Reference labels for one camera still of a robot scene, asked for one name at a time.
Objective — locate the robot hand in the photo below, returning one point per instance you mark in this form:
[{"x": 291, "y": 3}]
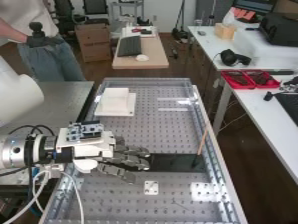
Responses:
[{"x": 90, "y": 148}]

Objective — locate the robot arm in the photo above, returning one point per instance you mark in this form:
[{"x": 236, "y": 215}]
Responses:
[{"x": 19, "y": 95}]

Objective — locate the small white box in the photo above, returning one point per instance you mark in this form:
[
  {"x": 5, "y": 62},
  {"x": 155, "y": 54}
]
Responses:
[{"x": 115, "y": 101}]

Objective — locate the small square metal plate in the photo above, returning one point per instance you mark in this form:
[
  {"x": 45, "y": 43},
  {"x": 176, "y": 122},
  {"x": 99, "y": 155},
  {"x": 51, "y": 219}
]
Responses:
[{"x": 150, "y": 187}]

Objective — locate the black plate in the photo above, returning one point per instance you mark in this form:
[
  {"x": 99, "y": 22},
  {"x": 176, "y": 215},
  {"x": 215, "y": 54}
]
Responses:
[{"x": 176, "y": 163}]

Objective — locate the thin stick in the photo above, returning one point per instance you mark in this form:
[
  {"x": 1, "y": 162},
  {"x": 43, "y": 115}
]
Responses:
[{"x": 202, "y": 140}]

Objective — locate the clear box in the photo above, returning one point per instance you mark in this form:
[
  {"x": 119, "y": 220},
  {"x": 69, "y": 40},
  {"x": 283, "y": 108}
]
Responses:
[{"x": 207, "y": 156}]

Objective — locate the person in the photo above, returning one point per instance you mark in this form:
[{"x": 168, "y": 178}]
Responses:
[{"x": 47, "y": 56}]

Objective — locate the white mouse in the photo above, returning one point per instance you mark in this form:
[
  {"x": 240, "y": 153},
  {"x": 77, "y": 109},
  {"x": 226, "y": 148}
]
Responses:
[{"x": 142, "y": 58}]

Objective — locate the black keyboard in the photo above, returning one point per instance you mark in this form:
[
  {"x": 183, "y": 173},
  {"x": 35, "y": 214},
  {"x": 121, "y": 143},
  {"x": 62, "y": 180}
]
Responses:
[{"x": 129, "y": 46}]

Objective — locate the cardboard box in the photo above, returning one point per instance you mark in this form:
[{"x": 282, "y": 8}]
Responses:
[{"x": 93, "y": 41}]

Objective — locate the wooden desk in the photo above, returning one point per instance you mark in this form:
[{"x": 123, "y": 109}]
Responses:
[{"x": 147, "y": 50}]

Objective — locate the red tray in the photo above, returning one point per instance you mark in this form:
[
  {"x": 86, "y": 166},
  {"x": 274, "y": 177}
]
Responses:
[
  {"x": 238, "y": 80},
  {"x": 264, "y": 78}
]

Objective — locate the black office chair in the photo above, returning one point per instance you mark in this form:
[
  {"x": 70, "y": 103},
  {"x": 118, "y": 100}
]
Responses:
[{"x": 66, "y": 13}]

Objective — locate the white desk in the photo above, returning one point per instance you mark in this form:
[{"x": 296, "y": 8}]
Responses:
[{"x": 266, "y": 113}]

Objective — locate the black headphones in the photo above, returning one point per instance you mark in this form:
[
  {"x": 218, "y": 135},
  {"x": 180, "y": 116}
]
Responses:
[{"x": 231, "y": 57}]

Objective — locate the light wooden box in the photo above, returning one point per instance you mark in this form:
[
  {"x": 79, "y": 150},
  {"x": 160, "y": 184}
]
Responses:
[{"x": 224, "y": 32}]

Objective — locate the black case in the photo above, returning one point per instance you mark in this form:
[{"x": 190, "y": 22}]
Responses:
[{"x": 279, "y": 30}]

